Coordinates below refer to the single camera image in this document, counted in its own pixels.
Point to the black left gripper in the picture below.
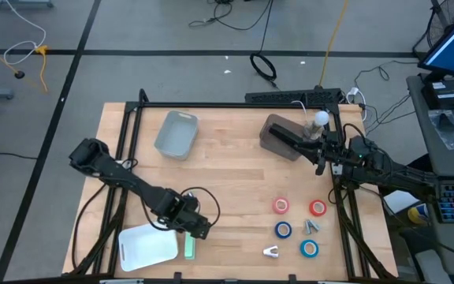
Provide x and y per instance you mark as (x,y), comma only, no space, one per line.
(179,209)

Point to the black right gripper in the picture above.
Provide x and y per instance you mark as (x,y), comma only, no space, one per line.
(331,152)

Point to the mint green stapler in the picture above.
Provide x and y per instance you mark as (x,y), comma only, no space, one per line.
(190,248)

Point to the red tape roll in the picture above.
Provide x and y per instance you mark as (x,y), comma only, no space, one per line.
(311,208)

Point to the pink tape roll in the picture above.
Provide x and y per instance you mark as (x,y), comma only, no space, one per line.
(274,206)

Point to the white staple remover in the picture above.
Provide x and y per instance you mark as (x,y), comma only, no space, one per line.
(268,252)

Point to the dark blue tape roll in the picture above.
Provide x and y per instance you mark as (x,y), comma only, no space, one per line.
(276,230)

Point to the light blue tape roll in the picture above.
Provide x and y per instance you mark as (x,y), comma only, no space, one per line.
(302,249)

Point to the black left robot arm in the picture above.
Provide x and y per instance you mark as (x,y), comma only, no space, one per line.
(132,185)

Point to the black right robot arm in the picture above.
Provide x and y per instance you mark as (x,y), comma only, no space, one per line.
(392,171)

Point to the black stapler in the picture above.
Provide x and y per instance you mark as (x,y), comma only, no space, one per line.
(284,134)

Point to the grey staple remover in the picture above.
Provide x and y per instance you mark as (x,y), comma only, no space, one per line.
(309,226)

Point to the lamp with white globe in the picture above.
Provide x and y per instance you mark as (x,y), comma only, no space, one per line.
(322,118)

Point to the translucent smoky plastic bin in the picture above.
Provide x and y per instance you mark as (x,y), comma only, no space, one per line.
(280,153)

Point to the white plastic tray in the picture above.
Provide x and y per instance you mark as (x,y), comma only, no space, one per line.
(148,248)

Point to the black perforated metal box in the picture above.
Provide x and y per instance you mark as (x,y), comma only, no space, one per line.
(290,97)

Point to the white power plug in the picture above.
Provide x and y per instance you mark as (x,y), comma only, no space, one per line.
(353,92)

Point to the light grey plastic bin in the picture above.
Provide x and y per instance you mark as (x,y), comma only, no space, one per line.
(176,138)

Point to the white paper sheet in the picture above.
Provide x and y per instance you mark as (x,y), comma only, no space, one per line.
(400,201)

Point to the yellow and blue roll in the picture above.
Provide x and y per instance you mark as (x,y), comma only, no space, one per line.
(415,215)

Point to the grey side desk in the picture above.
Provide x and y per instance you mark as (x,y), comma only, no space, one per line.
(440,165)

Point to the clear plastic bag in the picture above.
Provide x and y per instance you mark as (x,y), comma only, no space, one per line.
(447,130)

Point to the black mini computer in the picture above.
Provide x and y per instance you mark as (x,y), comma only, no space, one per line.
(443,94)

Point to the grey chair seat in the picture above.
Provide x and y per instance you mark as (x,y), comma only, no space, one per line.
(432,268)

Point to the black floor puck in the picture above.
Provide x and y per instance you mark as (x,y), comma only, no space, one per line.
(19,74)

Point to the black frame clip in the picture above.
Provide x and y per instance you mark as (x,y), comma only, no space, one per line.
(292,278)
(177,277)

